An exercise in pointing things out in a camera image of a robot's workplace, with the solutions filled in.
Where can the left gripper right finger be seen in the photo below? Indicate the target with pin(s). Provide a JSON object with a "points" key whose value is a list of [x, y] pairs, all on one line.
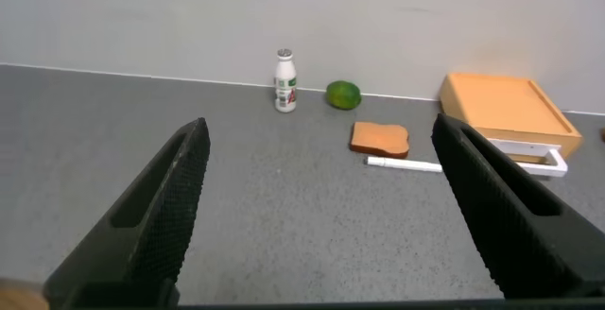
{"points": [[515, 225]]}

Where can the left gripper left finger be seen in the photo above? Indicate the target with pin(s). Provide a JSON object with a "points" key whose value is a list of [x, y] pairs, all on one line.
{"points": [[151, 225]]}

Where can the yellow drawer cabinet casing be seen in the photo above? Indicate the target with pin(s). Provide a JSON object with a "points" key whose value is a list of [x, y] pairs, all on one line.
{"points": [[506, 107]]}

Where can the white marker pen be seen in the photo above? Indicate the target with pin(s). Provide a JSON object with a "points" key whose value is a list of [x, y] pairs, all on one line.
{"points": [[402, 164]]}

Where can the brown toast slice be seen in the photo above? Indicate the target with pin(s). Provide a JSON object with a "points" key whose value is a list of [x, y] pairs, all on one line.
{"points": [[379, 137]]}

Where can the white milk bottle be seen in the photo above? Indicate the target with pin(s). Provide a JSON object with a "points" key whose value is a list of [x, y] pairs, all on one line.
{"points": [[285, 85]]}

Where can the green lime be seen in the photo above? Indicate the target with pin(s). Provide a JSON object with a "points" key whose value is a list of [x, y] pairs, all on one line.
{"points": [[343, 95]]}

